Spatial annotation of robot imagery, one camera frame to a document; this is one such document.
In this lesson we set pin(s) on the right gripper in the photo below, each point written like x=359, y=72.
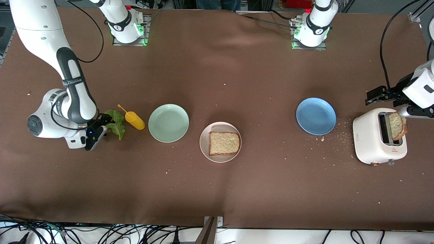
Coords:
x=101, y=120

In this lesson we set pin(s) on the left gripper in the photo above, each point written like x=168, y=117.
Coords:
x=398, y=90

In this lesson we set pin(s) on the green lettuce leaf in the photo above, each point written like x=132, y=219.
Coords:
x=118, y=128

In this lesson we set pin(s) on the yellow squeeze bottle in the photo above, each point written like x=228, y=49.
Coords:
x=135, y=121

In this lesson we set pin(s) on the brown bread slice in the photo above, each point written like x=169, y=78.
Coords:
x=224, y=143
x=396, y=126

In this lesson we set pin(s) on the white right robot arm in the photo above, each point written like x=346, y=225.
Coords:
x=40, y=27

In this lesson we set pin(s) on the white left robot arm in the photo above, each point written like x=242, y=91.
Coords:
x=315, y=27

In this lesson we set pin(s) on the mint green plate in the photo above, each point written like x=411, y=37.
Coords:
x=168, y=123

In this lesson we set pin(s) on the blue plate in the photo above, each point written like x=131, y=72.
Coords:
x=316, y=116

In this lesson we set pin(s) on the beige plate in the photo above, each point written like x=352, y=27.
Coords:
x=220, y=159

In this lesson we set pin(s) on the white toaster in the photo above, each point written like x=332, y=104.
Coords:
x=368, y=135

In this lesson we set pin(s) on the brown tablecloth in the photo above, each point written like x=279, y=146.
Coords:
x=217, y=84

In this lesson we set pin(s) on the red box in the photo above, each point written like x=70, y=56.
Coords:
x=298, y=3

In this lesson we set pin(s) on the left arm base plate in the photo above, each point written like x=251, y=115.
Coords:
x=320, y=47

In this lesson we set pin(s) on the aluminium frame profile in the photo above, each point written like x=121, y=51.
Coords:
x=415, y=16
x=8, y=40

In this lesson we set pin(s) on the grey metal bracket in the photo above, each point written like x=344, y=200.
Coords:
x=208, y=234

